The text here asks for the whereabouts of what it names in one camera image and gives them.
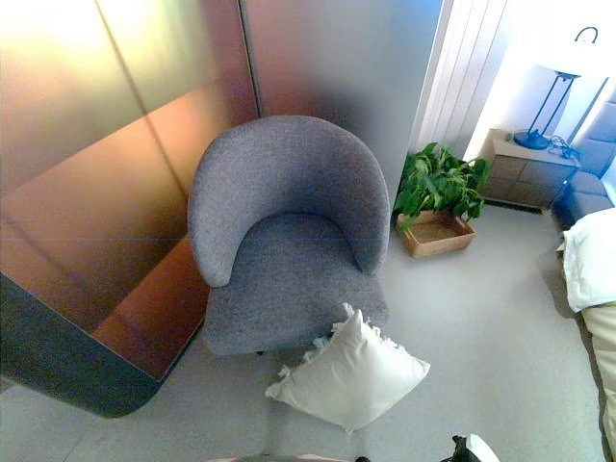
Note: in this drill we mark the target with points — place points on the copper panelled cabinet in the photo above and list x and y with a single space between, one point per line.
96 202

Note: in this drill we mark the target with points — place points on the blue padded bed headboard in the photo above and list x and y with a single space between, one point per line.
587 192

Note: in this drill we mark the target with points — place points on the white fringed throw pillow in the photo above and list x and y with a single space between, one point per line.
351 370

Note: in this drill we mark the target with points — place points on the grey fabric tub armchair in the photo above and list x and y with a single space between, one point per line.
289 173

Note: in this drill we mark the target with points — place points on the white bed duvet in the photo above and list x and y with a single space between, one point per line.
592 260

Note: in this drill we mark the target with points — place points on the dark blue table lamp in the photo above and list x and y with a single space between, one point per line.
531 139

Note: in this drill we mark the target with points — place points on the beige bedside table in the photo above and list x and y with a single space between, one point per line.
524 175

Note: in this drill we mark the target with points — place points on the green leafy potted plant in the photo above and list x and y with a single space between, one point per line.
435 185

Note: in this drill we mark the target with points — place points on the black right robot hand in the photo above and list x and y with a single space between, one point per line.
464 451

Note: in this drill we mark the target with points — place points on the beige bed blanket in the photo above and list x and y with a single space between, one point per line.
607 346

